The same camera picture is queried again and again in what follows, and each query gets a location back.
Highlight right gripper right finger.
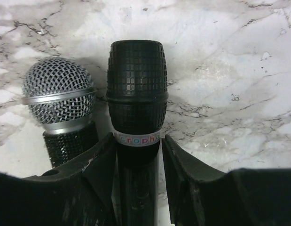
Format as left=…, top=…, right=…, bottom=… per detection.
left=162, top=135, right=291, bottom=226

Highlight black microphone silver grille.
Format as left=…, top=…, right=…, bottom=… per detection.
left=22, top=57, right=99, bottom=168

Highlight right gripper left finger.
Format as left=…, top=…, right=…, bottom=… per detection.
left=0, top=133, right=117, bottom=226

